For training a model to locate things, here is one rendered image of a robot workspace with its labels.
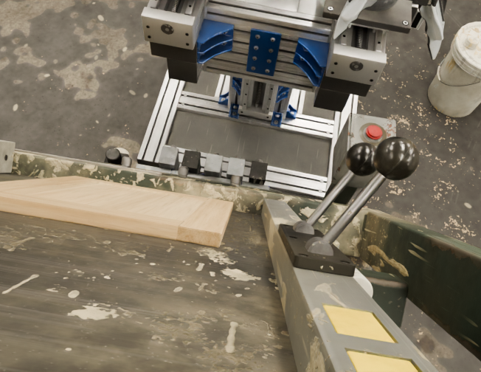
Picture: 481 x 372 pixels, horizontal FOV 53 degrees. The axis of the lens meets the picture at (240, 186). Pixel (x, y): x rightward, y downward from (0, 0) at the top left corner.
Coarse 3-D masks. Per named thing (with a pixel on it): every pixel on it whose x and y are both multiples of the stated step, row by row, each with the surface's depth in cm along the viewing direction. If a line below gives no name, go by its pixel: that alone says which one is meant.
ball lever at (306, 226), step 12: (360, 144) 52; (348, 156) 53; (360, 156) 52; (372, 156) 51; (348, 168) 53; (360, 168) 52; (372, 168) 52; (348, 180) 53; (336, 192) 53; (324, 204) 53; (312, 216) 53; (300, 228) 52; (312, 228) 53
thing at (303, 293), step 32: (288, 224) 66; (288, 256) 43; (288, 288) 38; (320, 288) 33; (352, 288) 34; (288, 320) 35; (320, 320) 25; (384, 320) 27; (320, 352) 22; (384, 352) 22; (416, 352) 23
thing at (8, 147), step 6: (0, 144) 104; (6, 144) 107; (12, 144) 109; (0, 150) 104; (6, 150) 107; (12, 150) 110; (0, 156) 105; (6, 156) 107; (12, 156) 110; (0, 162) 105; (6, 162) 108; (12, 162) 111; (0, 168) 106; (6, 168) 108
